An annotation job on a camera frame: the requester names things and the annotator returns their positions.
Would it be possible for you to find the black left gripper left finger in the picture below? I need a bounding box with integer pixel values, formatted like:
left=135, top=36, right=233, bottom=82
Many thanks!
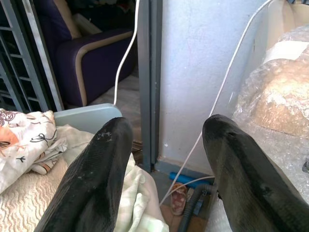
left=34, top=116, right=134, bottom=232

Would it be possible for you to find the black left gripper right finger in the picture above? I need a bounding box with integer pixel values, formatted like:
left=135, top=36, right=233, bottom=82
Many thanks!
left=202, top=114, right=309, bottom=232

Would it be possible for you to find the pale green checked cloth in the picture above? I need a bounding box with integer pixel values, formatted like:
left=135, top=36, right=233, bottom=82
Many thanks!
left=56, top=124, right=170, bottom=232

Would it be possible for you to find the blue foam roll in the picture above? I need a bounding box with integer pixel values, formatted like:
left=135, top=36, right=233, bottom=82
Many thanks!
left=169, top=172, right=215, bottom=188

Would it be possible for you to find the pale blue laundry basket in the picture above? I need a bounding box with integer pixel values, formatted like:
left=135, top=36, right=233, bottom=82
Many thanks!
left=53, top=103, right=123, bottom=135

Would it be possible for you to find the worn sandal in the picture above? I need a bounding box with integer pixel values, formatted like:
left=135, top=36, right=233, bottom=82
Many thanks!
left=170, top=183, right=188, bottom=216

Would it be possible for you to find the cream textured cloth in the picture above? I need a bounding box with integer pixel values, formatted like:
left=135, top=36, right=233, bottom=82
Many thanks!
left=0, top=157, right=70, bottom=232

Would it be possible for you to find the white patterned cloth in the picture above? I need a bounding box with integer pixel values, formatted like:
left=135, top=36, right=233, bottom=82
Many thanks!
left=0, top=108, right=68, bottom=194

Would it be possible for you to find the bubble-wrapped brown object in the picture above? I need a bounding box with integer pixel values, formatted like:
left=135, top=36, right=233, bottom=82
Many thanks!
left=210, top=24, right=309, bottom=232

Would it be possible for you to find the purple armchair with beige trim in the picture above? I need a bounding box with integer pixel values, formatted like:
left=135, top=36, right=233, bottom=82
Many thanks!
left=35, top=0, right=137, bottom=107

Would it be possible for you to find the grey metal window grille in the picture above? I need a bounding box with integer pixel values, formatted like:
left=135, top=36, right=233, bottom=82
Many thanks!
left=0, top=0, right=64, bottom=113

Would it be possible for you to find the grey corrugated hose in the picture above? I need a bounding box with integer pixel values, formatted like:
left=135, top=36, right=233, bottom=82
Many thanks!
left=178, top=184, right=217, bottom=232

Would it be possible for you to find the white cable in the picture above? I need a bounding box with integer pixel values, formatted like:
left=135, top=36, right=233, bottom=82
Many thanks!
left=113, top=0, right=141, bottom=105
left=159, top=0, right=274, bottom=207

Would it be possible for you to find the grey metal door frame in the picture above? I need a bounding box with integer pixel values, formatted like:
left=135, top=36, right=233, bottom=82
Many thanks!
left=136, top=0, right=163, bottom=173

